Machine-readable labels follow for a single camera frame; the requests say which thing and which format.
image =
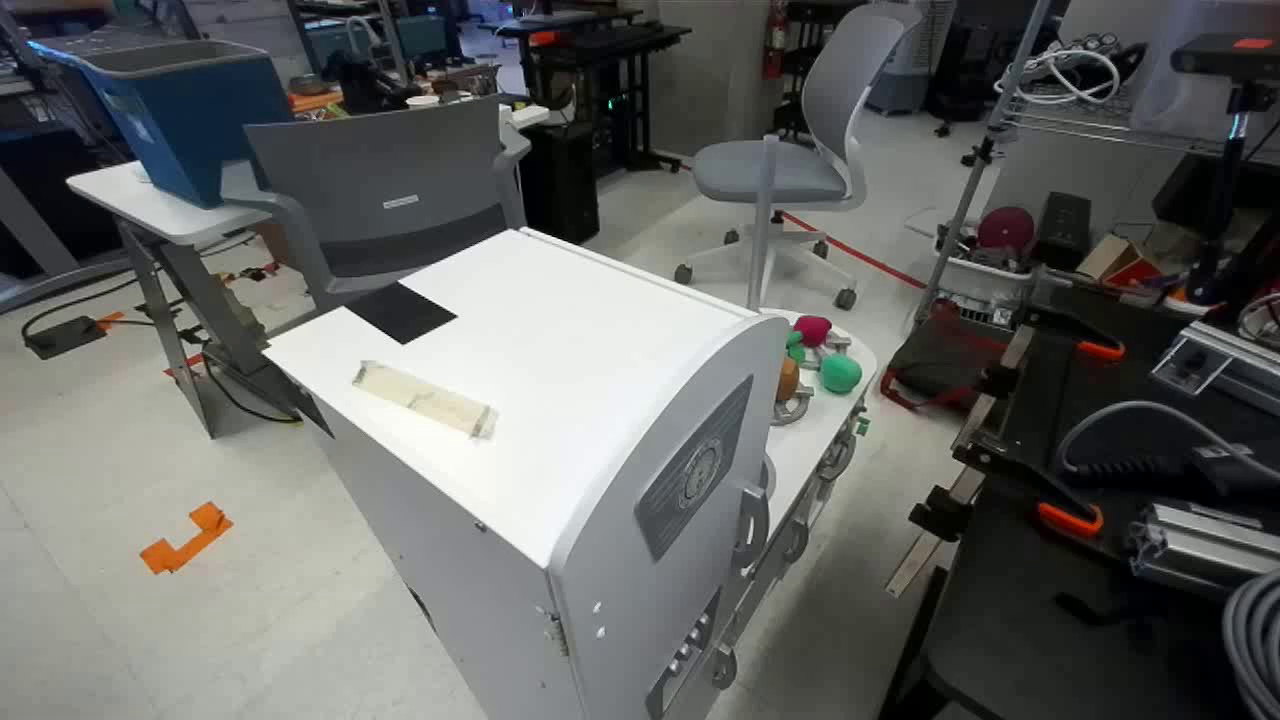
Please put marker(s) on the brown toy potato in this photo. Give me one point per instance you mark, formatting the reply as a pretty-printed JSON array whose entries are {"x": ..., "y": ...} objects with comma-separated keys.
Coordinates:
[{"x": 788, "y": 383}]

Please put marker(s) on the white toy kitchen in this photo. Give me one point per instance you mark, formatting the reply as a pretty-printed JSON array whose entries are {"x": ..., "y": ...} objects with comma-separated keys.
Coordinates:
[{"x": 561, "y": 387}]

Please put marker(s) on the grey kitchen support pole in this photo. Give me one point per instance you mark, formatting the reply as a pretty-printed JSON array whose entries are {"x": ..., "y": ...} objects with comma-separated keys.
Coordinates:
[{"x": 763, "y": 253}]

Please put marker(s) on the pink radish toy green leaves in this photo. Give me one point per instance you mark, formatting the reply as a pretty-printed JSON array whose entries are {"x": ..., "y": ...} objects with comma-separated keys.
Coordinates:
[{"x": 812, "y": 328}]

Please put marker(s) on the black cabinet box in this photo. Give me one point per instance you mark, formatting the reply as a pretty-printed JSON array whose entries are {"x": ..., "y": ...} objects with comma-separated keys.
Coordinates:
[{"x": 561, "y": 180}]

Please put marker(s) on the green toy ball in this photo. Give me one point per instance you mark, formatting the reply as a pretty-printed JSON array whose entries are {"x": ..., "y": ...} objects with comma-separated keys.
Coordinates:
[{"x": 843, "y": 375}]

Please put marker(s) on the grey toy stove knob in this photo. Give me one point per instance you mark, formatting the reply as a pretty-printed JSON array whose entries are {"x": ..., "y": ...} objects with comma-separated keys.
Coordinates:
[
  {"x": 835, "y": 456},
  {"x": 794, "y": 538}
]

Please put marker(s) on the light grey mesh office chair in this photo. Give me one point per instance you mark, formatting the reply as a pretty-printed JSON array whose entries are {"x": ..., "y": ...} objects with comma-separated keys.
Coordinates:
[{"x": 773, "y": 171}]

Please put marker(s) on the black square patch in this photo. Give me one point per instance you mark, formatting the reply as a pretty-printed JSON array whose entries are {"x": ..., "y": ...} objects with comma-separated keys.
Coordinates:
[{"x": 402, "y": 313}]

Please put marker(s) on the black floor bag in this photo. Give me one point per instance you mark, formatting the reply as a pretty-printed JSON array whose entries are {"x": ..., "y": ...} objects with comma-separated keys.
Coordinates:
[{"x": 945, "y": 355}]

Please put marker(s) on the grey chair with armrests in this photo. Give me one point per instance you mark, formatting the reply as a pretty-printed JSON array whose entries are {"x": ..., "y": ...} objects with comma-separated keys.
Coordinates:
[{"x": 384, "y": 184}]

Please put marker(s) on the black background desk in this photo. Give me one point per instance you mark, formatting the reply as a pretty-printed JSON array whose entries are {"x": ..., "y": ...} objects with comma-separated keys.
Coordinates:
[{"x": 602, "y": 54}]

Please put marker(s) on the white basket of toys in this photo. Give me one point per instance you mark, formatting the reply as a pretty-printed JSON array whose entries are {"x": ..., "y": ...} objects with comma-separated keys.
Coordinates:
[{"x": 992, "y": 262}]

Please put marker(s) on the thin metal stand pole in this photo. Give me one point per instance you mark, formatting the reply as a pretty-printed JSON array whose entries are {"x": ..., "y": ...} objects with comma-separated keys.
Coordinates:
[{"x": 982, "y": 163}]

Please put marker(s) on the black perforated work table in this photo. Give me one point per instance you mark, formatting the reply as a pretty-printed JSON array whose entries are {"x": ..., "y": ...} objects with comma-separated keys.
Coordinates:
[{"x": 1040, "y": 624}]

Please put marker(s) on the grey flexible tube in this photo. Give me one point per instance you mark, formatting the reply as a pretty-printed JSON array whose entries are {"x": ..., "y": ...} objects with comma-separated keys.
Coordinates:
[{"x": 1135, "y": 407}]

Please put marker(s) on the orange floor tape mark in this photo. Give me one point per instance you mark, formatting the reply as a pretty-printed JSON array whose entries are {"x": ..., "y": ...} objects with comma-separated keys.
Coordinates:
[{"x": 183, "y": 544}]

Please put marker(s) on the white side table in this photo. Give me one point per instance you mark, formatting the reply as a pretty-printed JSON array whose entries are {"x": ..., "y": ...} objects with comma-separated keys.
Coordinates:
[{"x": 147, "y": 206}]

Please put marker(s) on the black ribbed cylinder tool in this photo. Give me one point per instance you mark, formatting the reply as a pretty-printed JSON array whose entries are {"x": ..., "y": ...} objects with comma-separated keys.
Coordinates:
[{"x": 1162, "y": 464}]

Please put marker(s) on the blue plastic bin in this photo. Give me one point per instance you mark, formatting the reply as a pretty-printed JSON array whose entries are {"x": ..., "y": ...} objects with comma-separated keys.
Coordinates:
[{"x": 172, "y": 114}]

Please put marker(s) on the black power adapter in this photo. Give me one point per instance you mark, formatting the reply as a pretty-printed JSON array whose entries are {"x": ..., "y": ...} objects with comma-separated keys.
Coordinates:
[{"x": 63, "y": 339}]

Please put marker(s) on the silver aluminium extrusion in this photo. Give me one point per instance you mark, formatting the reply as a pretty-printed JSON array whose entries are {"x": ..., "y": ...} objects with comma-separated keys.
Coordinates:
[{"x": 1201, "y": 540}]

